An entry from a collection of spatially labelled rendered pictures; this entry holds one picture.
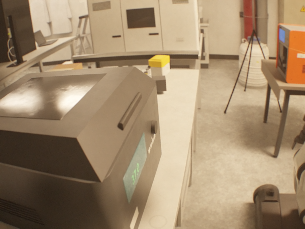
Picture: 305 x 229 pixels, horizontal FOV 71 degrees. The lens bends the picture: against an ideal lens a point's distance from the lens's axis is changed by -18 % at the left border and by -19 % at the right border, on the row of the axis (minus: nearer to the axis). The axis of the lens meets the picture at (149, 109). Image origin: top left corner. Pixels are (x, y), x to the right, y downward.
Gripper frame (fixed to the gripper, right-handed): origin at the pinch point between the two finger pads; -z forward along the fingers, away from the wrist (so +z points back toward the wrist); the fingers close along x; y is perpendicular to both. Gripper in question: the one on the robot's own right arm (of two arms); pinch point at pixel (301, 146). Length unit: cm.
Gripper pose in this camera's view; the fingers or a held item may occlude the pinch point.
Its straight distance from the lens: 154.3
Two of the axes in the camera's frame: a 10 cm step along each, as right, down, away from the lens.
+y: -2.9, 4.6, -8.4
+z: 1.0, -8.6, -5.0
